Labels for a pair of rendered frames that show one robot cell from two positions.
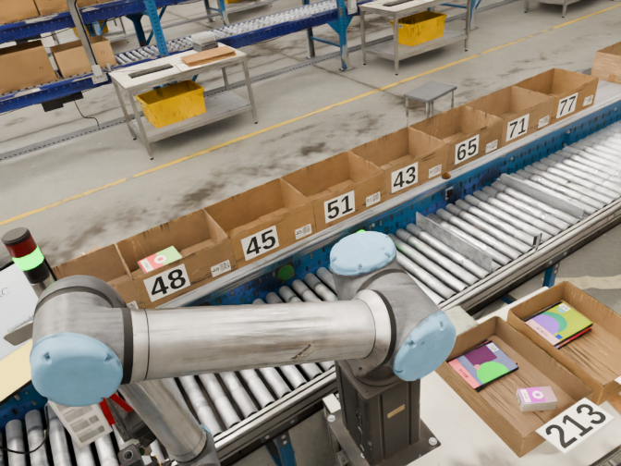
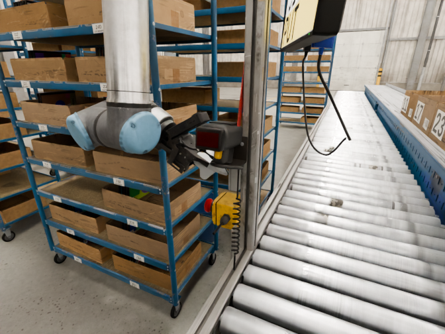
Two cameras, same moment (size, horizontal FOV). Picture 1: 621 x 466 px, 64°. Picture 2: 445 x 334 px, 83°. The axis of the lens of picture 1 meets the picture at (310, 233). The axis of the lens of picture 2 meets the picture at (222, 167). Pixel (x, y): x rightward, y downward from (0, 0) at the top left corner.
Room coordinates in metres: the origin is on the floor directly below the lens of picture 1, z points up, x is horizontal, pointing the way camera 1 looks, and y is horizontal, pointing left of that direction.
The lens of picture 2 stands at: (1.24, 0.17, 1.19)
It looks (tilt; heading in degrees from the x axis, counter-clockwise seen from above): 21 degrees down; 142
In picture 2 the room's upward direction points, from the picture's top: straight up
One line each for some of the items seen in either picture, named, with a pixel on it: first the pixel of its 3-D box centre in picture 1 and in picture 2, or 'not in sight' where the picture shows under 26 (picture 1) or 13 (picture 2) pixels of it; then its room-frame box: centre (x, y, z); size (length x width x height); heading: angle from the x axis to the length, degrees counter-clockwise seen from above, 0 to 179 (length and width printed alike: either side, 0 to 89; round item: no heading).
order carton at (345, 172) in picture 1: (333, 189); not in sight; (2.01, -0.14, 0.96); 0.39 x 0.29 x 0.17; 117
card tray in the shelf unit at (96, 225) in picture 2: not in sight; (94, 206); (-0.35, 0.39, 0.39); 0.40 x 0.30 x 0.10; 27
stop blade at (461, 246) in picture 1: (451, 240); not in sight; (1.75, -0.62, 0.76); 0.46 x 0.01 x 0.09; 27
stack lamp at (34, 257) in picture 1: (24, 251); not in sight; (0.84, 0.57, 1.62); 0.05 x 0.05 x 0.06
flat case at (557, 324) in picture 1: (556, 323); not in sight; (1.16, -0.81, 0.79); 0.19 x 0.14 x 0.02; 112
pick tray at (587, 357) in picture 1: (579, 337); not in sight; (1.08, -0.85, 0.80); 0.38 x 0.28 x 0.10; 22
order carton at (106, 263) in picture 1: (80, 297); not in sight; (1.48, 0.91, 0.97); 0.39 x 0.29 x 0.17; 117
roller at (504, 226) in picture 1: (495, 223); not in sight; (1.88, -0.88, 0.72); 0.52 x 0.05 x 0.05; 27
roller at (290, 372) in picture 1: (270, 345); not in sight; (1.32, 0.22, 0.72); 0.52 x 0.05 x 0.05; 27
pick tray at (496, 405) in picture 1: (506, 379); not in sight; (0.96, -0.55, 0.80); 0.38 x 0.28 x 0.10; 23
